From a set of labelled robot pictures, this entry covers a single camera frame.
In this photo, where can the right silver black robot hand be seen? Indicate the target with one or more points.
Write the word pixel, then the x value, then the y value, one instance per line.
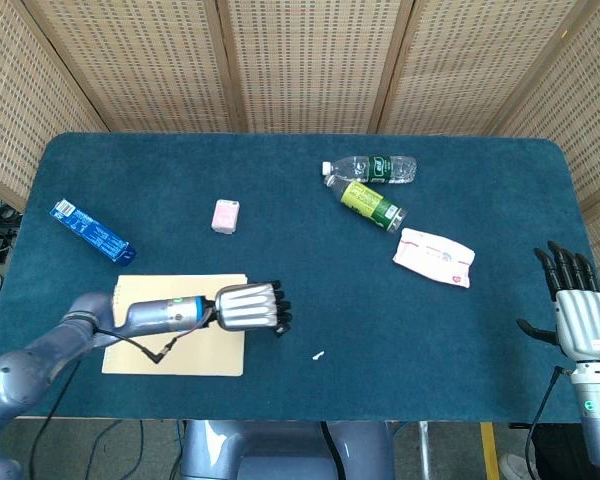
pixel 582 320

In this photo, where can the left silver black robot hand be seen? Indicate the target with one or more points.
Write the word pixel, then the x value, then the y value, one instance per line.
pixel 245 307

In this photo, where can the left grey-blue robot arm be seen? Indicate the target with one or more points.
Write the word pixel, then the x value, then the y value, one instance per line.
pixel 80 330

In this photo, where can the small white paper scrap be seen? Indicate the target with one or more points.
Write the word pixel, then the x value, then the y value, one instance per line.
pixel 319 356

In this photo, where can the blue felt table cover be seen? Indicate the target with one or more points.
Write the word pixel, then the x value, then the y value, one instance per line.
pixel 330 280

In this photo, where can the small pink box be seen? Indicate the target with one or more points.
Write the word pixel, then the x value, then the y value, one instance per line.
pixel 224 216

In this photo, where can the grey-blue robot torso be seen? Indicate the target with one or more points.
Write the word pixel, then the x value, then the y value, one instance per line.
pixel 280 450

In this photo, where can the white sneaker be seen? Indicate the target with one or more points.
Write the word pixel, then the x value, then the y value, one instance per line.
pixel 514 467

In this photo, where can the clear bottle yellow-green label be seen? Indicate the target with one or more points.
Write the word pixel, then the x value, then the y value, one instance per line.
pixel 367 200

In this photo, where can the pink wet wipes pack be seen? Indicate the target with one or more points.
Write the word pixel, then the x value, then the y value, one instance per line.
pixel 432 256

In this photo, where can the blue cardboard box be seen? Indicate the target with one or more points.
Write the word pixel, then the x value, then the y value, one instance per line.
pixel 92 232

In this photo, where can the clear bottle dark green label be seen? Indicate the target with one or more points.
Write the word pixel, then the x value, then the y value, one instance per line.
pixel 375 169

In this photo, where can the metal table leg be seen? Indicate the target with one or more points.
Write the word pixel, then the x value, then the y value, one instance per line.
pixel 423 450

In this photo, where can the woven bamboo screen panel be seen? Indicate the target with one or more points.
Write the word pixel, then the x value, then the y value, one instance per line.
pixel 470 60
pixel 580 100
pixel 140 60
pixel 15 100
pixel 315 60

